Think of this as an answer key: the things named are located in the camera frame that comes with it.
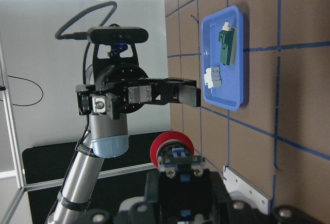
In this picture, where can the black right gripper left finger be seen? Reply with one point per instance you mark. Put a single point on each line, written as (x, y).
(153, 193)

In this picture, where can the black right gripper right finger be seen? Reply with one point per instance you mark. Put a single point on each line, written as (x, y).
(219, 201)

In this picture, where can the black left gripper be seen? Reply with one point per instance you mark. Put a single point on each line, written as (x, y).
(126, 88)

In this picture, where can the red emergency stop button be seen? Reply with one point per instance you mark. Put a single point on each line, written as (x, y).
(172, 153)

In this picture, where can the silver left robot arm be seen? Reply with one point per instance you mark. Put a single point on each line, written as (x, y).
(103, 138)

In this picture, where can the grey white terminal block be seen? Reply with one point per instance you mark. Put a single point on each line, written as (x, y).
(212, 78)

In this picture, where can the blue plastic tray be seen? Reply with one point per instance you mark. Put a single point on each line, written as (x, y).
(231, 94)

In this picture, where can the green terminal block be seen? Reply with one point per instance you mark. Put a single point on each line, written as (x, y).
(228, 46)

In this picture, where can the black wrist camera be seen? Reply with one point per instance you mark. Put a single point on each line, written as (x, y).
(110, 34)

